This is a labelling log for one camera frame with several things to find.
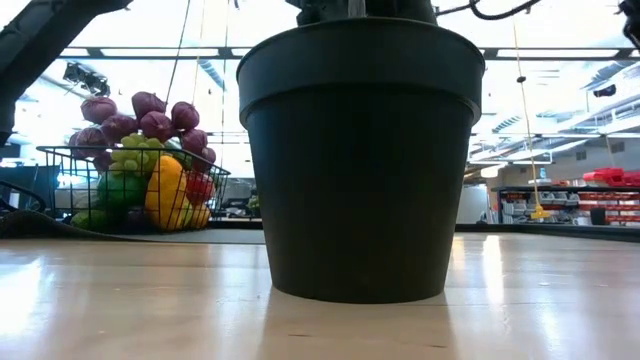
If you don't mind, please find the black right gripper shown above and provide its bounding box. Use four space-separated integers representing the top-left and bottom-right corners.
285 0 439 26

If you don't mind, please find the shiny red pepper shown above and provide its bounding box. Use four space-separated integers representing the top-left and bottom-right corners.
184 171 217 206

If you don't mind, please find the red and yellow pepper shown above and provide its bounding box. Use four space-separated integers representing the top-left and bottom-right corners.
187 202 211 230

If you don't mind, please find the yellow bell pepper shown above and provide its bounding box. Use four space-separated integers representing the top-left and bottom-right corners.
144 155 190 232

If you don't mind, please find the green grape bunch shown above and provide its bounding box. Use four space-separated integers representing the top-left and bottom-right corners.
109 132 169 176

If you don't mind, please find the green lime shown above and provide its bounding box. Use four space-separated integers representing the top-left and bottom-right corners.
96 171 149 211

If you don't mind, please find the dark purple eggplant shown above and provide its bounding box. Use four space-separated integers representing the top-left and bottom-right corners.
119 209 146 234

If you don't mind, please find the black wire basket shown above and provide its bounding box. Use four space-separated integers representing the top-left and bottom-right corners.
37 144 231 234

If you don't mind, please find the green cucumber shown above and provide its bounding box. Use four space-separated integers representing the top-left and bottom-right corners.
69 209 114 231

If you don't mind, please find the black pot with leafy plant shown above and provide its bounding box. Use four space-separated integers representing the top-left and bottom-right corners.
236 0 486 305

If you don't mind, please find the black ceiling beam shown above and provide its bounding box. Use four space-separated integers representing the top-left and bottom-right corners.
59 46 640 61

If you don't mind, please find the shelf with red bins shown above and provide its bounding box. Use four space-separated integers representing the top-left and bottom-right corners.
492 167 640 226

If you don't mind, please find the grey woven placemat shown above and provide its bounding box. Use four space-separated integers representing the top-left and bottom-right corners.
0 206 266 246

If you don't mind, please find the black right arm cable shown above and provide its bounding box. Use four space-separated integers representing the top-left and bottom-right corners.
433 0 545 22

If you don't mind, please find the thin black hanging cable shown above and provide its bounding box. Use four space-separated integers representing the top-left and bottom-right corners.
163 0 193 109

